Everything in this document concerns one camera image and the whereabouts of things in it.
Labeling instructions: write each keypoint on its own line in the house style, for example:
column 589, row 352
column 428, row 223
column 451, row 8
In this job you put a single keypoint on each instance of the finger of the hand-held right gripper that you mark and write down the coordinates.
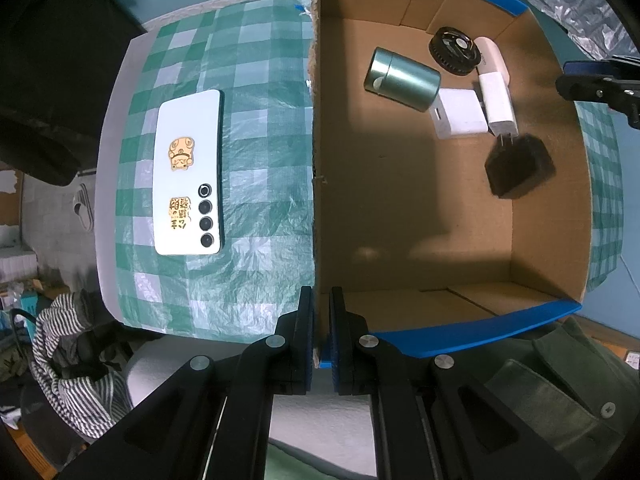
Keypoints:
column 600, row 82

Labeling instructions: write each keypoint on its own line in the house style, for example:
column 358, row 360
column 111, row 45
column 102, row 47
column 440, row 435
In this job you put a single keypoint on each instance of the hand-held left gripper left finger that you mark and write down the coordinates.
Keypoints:
column 306, row 345

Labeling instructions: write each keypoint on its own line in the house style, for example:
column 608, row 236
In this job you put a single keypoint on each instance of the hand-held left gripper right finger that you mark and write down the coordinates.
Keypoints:
column 340, row 345

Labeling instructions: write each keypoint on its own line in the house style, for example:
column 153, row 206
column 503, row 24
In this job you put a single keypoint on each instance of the white pronged charger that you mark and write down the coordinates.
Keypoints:
column 497, row 100

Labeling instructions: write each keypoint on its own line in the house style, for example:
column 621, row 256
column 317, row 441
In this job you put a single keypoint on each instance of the white rounded charger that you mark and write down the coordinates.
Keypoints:
column 492, row 55

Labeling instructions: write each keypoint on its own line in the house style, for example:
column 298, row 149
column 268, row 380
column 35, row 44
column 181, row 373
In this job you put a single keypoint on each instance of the black power adapter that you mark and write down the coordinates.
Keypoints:
column 520, row 165

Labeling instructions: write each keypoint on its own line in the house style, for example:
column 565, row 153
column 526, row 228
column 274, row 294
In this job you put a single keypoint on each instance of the white square power adapter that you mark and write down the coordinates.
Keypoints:
column 460, row 112

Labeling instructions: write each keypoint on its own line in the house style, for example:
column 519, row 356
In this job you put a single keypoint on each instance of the black round ribbed cap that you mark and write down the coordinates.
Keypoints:
column 450, row 52

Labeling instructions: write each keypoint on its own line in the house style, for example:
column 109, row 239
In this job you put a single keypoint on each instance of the cardboard box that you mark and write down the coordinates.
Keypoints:
column 400, row 200

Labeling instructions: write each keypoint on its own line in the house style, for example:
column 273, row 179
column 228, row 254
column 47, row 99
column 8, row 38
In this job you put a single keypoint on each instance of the green metal cylinder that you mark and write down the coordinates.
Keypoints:
column 405, row 77

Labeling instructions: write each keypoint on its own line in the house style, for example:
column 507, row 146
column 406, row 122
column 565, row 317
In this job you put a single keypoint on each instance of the silver foil bag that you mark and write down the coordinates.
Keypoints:
column 575, row 0

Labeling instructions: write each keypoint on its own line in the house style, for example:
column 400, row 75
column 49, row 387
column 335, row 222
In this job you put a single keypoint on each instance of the light green cloth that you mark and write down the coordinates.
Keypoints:
column 310, row 465

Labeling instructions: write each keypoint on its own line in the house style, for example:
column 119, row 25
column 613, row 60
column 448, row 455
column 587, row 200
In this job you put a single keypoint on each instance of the green checkered plastic tablecloth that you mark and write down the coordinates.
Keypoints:
column 265, row 160

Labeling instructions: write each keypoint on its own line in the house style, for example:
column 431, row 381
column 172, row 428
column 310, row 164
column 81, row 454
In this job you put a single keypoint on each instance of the striped cloth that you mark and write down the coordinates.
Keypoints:
column 82, row 395

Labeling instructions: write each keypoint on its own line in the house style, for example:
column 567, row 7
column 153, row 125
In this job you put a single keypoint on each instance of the white smartphone with gold stickers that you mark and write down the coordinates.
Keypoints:
column 187, row 115

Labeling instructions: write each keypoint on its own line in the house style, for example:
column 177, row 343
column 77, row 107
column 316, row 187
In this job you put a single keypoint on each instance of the white slipper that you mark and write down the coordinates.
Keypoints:
column 83, row 207

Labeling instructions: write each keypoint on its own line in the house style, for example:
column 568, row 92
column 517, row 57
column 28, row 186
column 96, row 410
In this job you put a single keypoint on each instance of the brown cardboard piece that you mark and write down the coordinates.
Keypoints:
column 10, row 195

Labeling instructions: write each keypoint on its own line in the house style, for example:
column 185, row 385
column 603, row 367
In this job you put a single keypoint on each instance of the dark cloth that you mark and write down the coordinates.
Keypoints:
column 50, row 85

